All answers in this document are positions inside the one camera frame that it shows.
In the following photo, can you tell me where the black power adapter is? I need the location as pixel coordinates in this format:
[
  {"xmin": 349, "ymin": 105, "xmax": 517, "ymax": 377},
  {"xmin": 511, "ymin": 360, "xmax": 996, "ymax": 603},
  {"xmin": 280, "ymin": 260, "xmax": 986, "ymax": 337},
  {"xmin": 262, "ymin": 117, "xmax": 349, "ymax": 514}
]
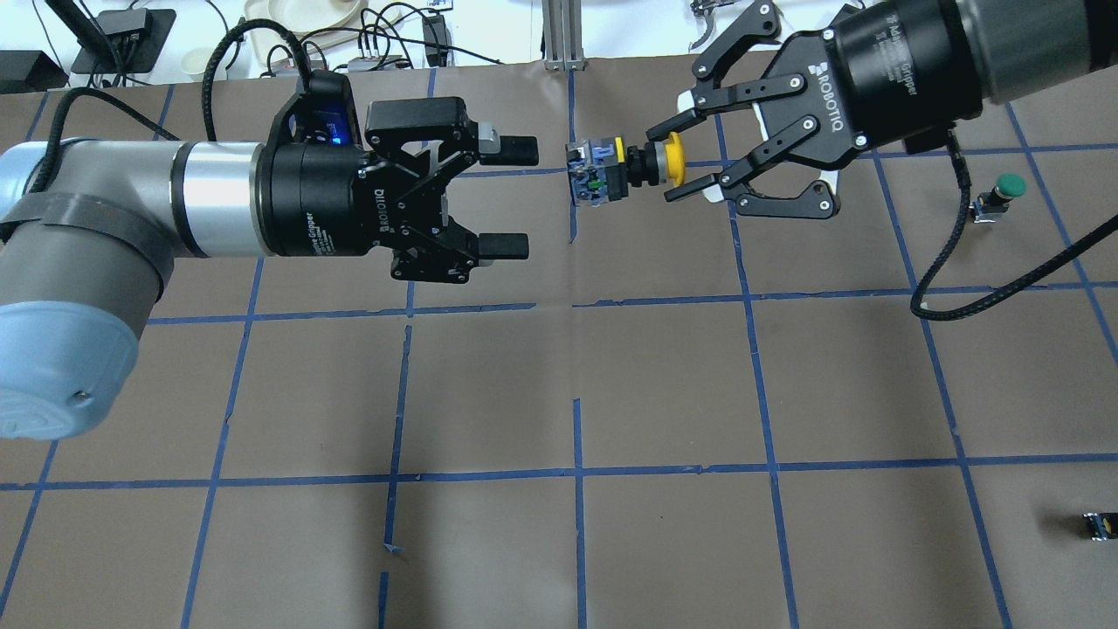
[{"xmin": 421, "ymin": 12, "xmax": 452, "ymax": 67}]

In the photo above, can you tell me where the yellow push button switch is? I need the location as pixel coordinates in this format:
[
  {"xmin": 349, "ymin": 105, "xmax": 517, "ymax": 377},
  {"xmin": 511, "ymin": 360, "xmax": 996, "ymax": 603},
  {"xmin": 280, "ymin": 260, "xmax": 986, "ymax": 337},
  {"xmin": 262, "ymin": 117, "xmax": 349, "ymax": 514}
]
[{"xmin": 563, "ymin": 132, "xmax": 686, "ymax": 207}]

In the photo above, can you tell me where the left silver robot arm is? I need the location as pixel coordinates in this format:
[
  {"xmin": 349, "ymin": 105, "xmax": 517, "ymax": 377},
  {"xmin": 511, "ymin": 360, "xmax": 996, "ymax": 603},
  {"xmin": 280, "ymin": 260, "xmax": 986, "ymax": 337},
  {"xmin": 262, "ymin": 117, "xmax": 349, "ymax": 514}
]
[{"xmin": 1, "ymin": 93, "xmax": 539, "ymax": 441}]

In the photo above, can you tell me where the white paper cup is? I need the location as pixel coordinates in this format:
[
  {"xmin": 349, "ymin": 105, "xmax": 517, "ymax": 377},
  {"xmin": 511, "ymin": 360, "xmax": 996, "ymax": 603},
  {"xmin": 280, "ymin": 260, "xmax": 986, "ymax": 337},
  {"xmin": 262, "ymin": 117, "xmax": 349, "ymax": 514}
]
[{"xmin": 179, "ymin": 47, "xmax": 214, "ymax": 82}]

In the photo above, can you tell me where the aluminium frame post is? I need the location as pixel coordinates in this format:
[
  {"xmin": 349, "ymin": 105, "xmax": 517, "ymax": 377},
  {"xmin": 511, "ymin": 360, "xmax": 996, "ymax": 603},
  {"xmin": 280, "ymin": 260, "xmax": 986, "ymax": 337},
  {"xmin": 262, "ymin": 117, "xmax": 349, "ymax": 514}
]
[{"xmin": 542, "ymin": 0, "xmax": 587, "ymax": 72}]

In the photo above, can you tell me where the black switch contact block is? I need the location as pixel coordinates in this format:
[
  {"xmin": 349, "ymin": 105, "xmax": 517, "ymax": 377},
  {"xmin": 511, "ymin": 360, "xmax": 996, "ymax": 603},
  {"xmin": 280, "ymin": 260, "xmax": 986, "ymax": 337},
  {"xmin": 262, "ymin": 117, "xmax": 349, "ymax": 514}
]
[{"xmin": 1082, "ymin": 511, "xmax": 1118, "ymax": 542}]

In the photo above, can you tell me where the beige plate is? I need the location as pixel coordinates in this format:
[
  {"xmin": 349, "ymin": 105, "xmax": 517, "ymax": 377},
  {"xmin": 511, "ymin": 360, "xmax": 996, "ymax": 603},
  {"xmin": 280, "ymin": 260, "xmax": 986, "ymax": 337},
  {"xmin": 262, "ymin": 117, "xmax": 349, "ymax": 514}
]
[{"xmin": 244, "ymin": 1, "xmax": 366, "ymax": 35}]

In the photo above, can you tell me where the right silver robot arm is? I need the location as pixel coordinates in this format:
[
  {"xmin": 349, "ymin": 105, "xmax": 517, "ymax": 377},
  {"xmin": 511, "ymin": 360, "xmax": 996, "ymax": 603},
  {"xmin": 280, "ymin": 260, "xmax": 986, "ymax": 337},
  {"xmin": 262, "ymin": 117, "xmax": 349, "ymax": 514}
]
[{"xmin": 647, "ymin": 1, "xmax": 1115, "ymax": 219}]

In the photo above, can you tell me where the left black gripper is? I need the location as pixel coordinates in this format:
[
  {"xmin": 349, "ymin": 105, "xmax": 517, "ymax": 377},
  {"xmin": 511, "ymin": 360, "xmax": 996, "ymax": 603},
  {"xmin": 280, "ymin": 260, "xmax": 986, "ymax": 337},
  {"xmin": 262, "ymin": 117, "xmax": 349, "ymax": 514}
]
[{"xmin": 257, "ymin": 96, "xmax": 540, "ymax": 284}]

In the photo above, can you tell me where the green push button switch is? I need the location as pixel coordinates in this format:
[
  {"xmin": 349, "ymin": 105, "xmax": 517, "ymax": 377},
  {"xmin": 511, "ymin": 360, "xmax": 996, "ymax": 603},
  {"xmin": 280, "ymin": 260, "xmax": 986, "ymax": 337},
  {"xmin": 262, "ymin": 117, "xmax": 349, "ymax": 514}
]
[{"xmin": 970, "ymin": 174, "xmax": 1029, "ymax": 225}]

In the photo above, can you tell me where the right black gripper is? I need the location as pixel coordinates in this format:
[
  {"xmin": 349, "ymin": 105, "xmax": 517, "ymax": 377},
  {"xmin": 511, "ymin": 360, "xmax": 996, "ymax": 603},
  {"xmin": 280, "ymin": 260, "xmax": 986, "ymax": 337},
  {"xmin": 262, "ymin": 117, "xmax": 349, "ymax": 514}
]
[{"xmin": 645, "ymin": 0, "xmax": 983, "ymax": 219}]

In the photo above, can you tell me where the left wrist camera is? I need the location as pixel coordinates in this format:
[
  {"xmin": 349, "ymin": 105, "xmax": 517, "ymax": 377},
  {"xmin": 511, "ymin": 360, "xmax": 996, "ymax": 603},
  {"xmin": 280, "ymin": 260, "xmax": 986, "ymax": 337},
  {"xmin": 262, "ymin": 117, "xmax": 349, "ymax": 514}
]
[{"xmin": 266, "ymin": 69, "xmax": 363, "ymax": 147}]

